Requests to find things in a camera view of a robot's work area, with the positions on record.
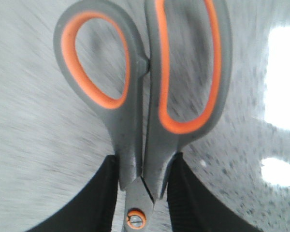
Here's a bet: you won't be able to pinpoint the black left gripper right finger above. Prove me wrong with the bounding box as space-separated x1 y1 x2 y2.
167 153 259 232

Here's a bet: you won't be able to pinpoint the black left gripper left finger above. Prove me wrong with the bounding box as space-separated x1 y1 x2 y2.
29 155 118 232

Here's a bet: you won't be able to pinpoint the grey orange scissors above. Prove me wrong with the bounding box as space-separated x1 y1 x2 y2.
54 0 232 232

